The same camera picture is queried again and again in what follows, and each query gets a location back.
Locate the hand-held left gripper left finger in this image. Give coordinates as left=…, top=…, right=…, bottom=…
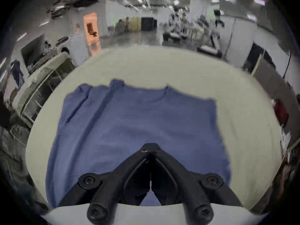
left=58, top=143, right=151, bottom=225

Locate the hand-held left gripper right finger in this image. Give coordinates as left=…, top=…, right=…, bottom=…
left=150, top=143, right=243, bottom=225

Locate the bed with beige sheet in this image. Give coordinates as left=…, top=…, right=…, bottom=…
left=25, top=45, right=284, bottom=214

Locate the white washing machine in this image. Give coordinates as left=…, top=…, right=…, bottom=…
left=56, top=34, right=90, bottom=65

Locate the blue shirt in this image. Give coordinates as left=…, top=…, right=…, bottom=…
left=45, top=79, right=233, bottom=208

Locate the neighbouring bed with pale sheet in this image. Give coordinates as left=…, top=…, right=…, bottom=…
left=12, top=52, right=76, bottom=128

